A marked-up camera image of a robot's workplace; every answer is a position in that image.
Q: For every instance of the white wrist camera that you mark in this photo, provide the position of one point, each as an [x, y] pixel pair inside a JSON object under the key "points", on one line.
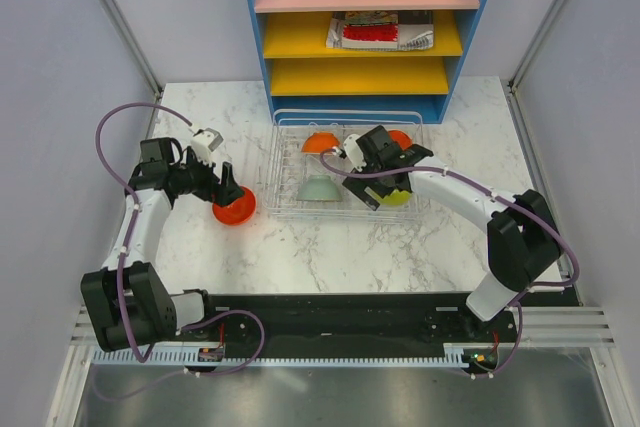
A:
{"points": [[353, 152], [204, 142]]}

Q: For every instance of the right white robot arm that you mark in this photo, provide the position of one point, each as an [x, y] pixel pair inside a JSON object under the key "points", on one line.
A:
{"points": [[520, 247]]}

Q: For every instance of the red cover magazine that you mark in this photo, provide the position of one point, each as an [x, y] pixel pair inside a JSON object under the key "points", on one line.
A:
{"points": [[363, 30]]}

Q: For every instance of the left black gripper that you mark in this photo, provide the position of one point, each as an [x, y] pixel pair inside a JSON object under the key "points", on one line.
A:
{"points": [[226, 192]]}

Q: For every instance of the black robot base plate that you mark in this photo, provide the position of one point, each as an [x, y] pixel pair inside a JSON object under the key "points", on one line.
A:
{"points": [[244, 304]]}

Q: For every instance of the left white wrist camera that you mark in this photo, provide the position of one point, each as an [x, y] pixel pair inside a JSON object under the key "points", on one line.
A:
{"points": [[204, 142]]}

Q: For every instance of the lime green bowl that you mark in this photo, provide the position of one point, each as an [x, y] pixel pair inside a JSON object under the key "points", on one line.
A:
{"points": [[396, 198]]}

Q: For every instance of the spiral notebook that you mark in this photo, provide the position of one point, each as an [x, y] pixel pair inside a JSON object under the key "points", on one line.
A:
{"points": [[415, 30]]}

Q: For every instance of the aluminium frame rail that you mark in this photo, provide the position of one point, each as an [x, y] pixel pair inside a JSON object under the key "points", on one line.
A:
{"points": [[560, 324]]}

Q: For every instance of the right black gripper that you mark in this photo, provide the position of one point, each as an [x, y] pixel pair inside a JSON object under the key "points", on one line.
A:
{"points": [[357, 186]]}

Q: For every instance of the blue shelf unit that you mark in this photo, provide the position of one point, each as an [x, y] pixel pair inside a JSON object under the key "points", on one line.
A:
{"points": [[322, 57]]}

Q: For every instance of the orange bowl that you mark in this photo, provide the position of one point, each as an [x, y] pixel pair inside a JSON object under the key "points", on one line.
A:
{"points": [[238, 212], [319, 142]]}

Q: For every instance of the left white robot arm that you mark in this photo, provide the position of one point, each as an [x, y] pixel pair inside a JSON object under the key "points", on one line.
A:
{"points": [[126, 301]]}

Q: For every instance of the pale green bowl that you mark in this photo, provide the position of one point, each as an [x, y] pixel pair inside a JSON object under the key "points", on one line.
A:
{"points": [[319, 188]]}

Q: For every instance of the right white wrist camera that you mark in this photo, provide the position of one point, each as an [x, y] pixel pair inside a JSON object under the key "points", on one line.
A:
{"points": [[353, 152]]}

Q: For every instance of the white slotted cable duct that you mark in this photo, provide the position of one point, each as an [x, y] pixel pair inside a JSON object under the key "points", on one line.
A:
{"points": [[197, 357]]}

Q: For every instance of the red plastic bowl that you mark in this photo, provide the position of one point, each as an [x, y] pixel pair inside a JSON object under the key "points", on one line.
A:
{"points": [[401, 138]]}

